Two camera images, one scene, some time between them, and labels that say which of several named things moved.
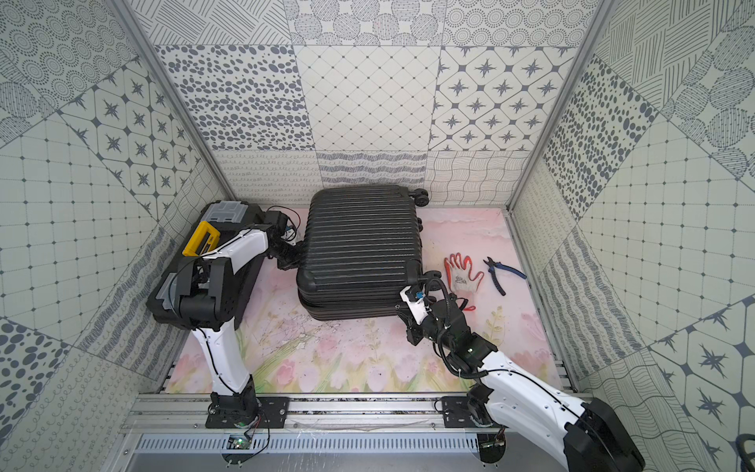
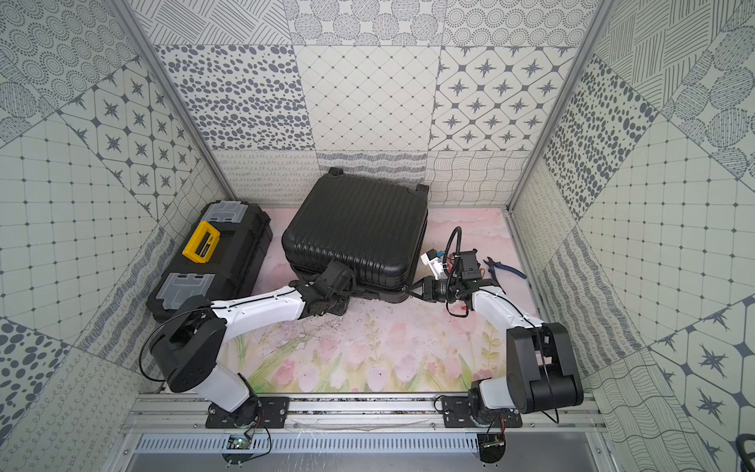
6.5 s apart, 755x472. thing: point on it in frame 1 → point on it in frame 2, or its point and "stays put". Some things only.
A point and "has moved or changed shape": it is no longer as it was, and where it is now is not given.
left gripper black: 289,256 → 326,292
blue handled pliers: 493,265 stays put
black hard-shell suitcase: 363,248 has moved or changed shape
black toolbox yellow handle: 215,223 stays put
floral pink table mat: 483,265 stays put
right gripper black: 411,328 → 428,285
